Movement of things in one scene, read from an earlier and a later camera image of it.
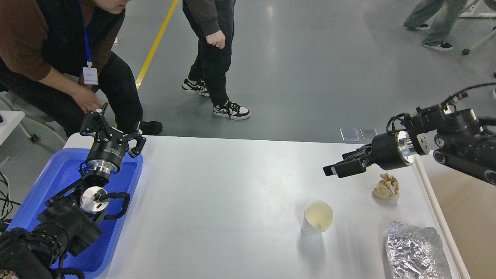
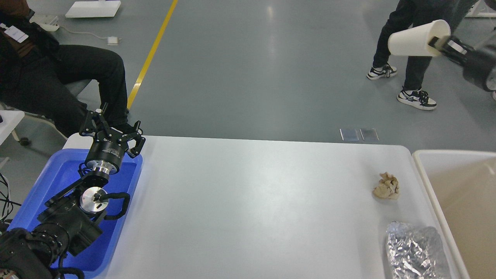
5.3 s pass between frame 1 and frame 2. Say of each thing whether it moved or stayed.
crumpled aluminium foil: stayed
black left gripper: stayed
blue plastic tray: stayed
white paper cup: moved
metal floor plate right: stayed
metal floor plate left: stayed
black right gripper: moved
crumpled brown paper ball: stayed
